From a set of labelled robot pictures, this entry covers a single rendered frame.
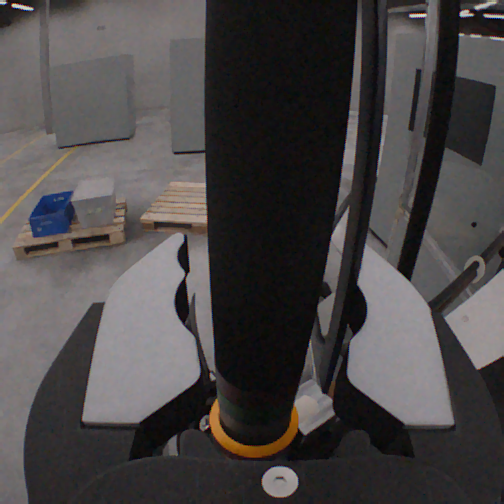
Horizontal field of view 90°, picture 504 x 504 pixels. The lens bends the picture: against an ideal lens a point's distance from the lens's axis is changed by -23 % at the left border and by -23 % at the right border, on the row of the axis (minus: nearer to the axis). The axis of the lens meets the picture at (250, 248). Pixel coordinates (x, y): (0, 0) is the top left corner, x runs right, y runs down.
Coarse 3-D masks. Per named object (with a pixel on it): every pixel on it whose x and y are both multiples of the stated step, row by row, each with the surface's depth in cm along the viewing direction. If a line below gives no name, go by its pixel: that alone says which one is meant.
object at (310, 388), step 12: (312, 384) 19; (300, 396) 18; (312, 396) 18; (324, 396) 18; (324, 408) 17; (312, 420) 17; (324, 420) 17; (300, 432) 16; (312, 432) 16; (324, 432) 18; (300, 444) 17; (312, 444) 17; (324, 444) 18; (288, 456) 17; (300, 456) 17
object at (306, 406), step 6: (306, 396) 18; (300, 402) 18; (306, 402) 17; (312, 402) 17; (300, 408) 17; (306, 408) 17; (312, 408) 17; (318, 408) 17; (300, 414) 17; (306, 414) 17; (312, 414) 17; (300, 420) 17
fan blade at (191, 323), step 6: (192, 300) 63; (192, 306) 61; (192, 312) 60; (192, 318) 59; (186, 324) 66; (192, 324) 58; (192, 330) 58; (198, 336) 52; (198, 342) 51; (198, 348) 51; (204, 360) 47; (204, 366) 47; (204, 372) 48; (204, 378) 46; (204, 384) 51
